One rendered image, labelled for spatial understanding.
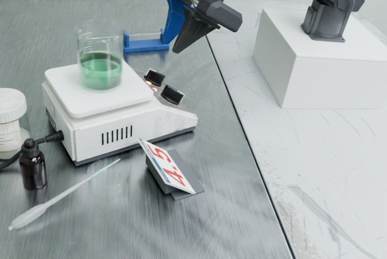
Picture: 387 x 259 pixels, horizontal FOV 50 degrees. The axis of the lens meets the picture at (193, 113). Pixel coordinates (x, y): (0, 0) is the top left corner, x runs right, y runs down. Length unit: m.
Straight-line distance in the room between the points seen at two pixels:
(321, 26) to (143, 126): 0.37
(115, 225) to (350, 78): 0.47
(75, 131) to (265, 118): 0.33
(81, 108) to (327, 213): 0.35
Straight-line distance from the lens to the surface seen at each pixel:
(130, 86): 0.59
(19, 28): 0.97
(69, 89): 0.58
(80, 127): 0.55
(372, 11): 2.43
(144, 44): 0.88
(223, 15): 0.58
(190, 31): 0.63
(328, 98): 0.78
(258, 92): 0.78
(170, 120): 0.61
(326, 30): 0.78
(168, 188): 0.54
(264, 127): 0.70
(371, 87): 0.81
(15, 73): 0.81
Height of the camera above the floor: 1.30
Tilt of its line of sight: 35 degrees down
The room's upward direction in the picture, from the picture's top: 8 degrees clockwise
